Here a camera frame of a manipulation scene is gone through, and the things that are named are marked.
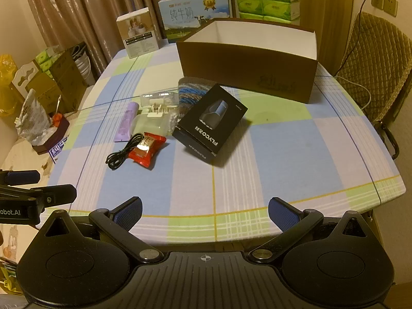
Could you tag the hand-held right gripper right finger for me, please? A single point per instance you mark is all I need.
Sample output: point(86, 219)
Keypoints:
point(283, 214)

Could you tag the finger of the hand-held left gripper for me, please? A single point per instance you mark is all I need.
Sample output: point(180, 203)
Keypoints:
point(22, 177)
point(58, 194)

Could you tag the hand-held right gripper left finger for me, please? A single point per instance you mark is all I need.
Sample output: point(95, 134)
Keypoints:
point(128, 214)

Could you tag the red snack packet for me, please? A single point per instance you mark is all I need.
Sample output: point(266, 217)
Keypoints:
point(146, 149)

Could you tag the purple tube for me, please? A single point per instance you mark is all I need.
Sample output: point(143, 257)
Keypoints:
point(126, 122)

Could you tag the cream plastic clip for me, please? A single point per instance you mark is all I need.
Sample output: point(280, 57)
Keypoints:
point(149, 124)

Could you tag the cotton swab bag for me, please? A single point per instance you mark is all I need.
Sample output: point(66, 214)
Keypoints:
point(173, 122)

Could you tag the black product box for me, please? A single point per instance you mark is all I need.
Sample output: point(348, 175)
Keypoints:
point(209, 125)

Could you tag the clear plastic case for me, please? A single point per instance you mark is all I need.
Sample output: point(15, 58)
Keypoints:
point(159, 98)

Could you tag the striped knitted pouch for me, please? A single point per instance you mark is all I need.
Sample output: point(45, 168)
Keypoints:
point(190, 93)

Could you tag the brown cardboard box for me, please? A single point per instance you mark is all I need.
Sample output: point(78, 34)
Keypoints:
point(241, 67)

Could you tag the dark red box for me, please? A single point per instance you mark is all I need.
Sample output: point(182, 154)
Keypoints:
point(54, 138)

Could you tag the clear crumpled plastic bag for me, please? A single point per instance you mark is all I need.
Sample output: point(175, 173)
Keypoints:
point(33, 119)

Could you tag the yellow plastic bag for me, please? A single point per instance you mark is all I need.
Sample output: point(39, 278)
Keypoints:
point(6, 83)

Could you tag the beige cardboard carton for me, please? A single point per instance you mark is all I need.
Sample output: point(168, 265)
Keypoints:
point(25, 77)

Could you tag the brown cardboard carton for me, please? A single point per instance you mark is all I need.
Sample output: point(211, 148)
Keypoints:
point(69, 80)

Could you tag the loose green tissue packs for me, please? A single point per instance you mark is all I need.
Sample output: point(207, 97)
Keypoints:
point(45, 58)

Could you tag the small white product box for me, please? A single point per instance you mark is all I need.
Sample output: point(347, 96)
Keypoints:
point(138, 35)

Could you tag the brown pleated curtain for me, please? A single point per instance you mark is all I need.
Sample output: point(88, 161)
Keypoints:
point(96, 13)

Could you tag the blue milk carton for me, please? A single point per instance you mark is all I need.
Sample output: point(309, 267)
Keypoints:
point(193, 13)

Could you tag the stack of green tissue packs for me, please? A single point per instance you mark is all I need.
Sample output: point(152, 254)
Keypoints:
point(267, 0)

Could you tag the black chair frame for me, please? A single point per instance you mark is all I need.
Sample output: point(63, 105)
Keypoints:
point(389, 138)

